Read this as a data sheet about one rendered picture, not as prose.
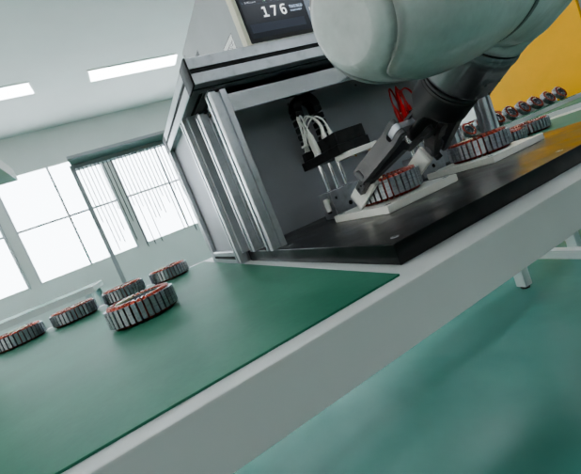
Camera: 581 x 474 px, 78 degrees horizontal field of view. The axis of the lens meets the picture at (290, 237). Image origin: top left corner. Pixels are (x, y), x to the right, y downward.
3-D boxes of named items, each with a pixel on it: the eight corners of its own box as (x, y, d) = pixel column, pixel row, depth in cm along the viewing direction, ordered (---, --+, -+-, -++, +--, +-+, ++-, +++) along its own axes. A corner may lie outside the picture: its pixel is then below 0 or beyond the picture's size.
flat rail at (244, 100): (466, 48, 84) (463, 35, 84) (224, 114, 60) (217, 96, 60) (462, 50, 85) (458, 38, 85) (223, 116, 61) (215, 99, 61)
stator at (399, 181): (438, 179, 58) (431, 157, 58) (387, 202, 54) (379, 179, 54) (393, 190, 69) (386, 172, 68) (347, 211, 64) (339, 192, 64)
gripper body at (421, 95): (451, 107, 41) (414, 163, 48) (497, 90, 44) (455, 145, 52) (409, 67, 43) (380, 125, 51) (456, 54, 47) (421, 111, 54)
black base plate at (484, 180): (684, 103, 59) (682, 90, 58) (400, 265, 34) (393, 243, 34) (451, 168, 102) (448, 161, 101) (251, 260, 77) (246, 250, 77)
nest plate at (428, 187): (458, 180, 58) (456, 172, 57) (389, 213, 52) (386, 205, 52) (396, 195, 71) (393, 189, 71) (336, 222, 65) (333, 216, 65)
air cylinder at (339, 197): (368, 204, 74) (358, 179, 73) (339, 217, 71) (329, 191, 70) (353, 207, 78) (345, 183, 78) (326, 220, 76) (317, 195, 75)
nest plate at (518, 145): (544, 138, 67) (542, 132, 67) (494, 163, 61) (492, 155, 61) (474, 158, 81) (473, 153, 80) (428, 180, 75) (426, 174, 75)
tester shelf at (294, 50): (464, 23, 85) (459, 4, 85) (193, 86, 59) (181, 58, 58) (358, 98, 126) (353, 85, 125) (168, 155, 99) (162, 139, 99)
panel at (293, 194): (451, 160, 102) (416, 55, 98) (243, 253, 76) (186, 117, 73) (448, 161, 103) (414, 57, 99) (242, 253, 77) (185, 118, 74)
